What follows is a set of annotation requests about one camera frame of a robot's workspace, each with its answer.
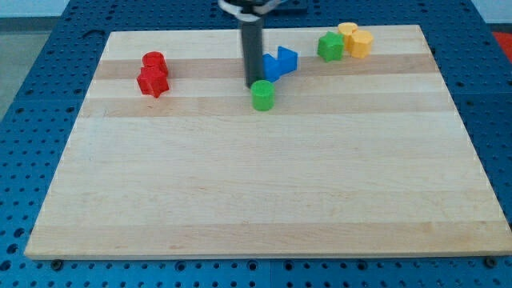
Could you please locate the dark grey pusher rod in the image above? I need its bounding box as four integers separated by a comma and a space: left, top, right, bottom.
240, 18, 264, 88

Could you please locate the green cylinder block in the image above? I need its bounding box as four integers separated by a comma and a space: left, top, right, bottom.
250, 80, 275, 111

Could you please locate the green star block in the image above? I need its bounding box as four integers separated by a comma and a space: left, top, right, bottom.
317, 31, 344, 62

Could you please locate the red star block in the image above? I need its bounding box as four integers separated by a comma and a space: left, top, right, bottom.
137, 66, 170, 98

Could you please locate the blue angular block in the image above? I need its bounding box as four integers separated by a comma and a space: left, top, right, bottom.
263, 46, 298, 82

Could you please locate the yellow heart block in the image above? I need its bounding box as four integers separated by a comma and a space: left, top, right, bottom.
338, 22, 358, 52

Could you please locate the red cylinder block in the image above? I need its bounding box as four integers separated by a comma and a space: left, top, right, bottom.
142, 51, 169, 76

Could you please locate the yellow hexagon block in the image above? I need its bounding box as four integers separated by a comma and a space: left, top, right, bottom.
350, 30, 374, 58

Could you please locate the light wooden board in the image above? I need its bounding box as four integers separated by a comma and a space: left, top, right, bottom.
25, 25, 511, 260

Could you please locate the red object at edge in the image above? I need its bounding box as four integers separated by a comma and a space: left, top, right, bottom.
493, 32, 512, 62

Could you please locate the white cable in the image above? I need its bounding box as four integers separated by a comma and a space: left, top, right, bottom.
218, 0, 283, 22

